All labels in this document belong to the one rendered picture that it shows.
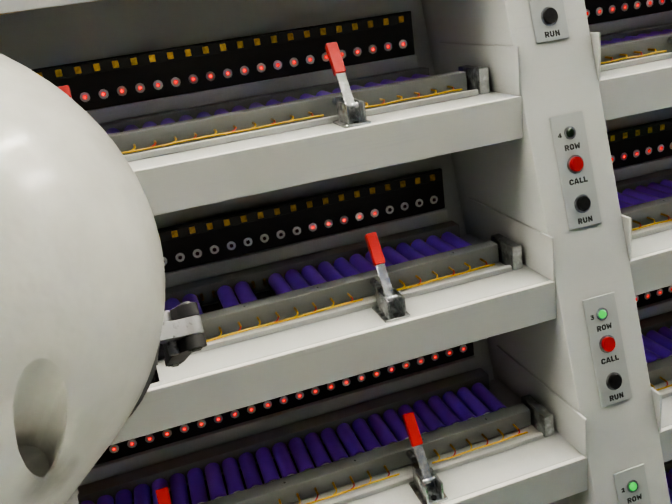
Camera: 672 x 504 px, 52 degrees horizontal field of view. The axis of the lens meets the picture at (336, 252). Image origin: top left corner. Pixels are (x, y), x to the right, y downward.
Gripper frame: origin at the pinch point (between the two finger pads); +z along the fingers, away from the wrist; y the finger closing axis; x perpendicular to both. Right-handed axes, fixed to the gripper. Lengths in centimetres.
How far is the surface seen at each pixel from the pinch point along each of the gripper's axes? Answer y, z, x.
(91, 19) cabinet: 3.5, 25.6, 41.7
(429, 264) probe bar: 33.4, 22.1, 3.9
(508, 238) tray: 44, 23, 5
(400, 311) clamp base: 27.2, 18.0, -0.5
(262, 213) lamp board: 17.5, 28.8, 15.5
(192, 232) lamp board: 9.0, 29.1, 15.1
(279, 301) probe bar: 15.8, 21.7, 4.0
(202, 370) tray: 6.3, 17.5, -1.1
